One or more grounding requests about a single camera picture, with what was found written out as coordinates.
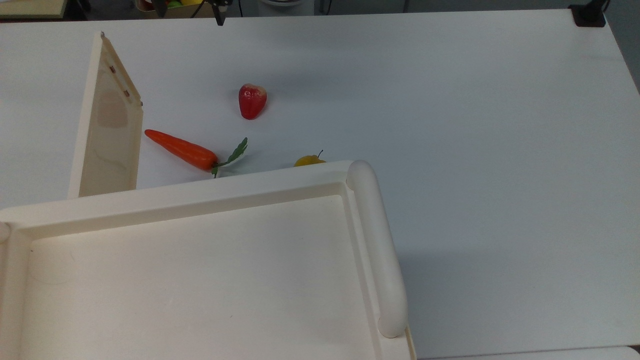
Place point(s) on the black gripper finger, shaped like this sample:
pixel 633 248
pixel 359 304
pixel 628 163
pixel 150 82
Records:
pixel 160 7
pixel 219 12

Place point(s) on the yellow toy starfruit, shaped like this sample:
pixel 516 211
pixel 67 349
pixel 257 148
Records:
pixel 306 161

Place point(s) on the cardboard box of toy fruit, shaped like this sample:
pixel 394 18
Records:
pixel 180 12

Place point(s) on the red toy wax apple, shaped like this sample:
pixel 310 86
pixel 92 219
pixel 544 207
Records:
pixel 251 102

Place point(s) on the black table clamp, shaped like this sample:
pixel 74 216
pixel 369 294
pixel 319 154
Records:
pixel 589 17

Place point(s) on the orange toy carrot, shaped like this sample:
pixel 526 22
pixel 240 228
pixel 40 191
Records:
pixel 185 149

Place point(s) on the cream plastic cabinet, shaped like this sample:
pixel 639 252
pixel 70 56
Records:
pixel 200 275

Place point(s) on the wooden board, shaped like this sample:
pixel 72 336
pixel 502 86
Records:
pixel 30 7

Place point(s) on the cream cabinet door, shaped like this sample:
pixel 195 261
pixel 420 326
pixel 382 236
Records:
pixel 107 150

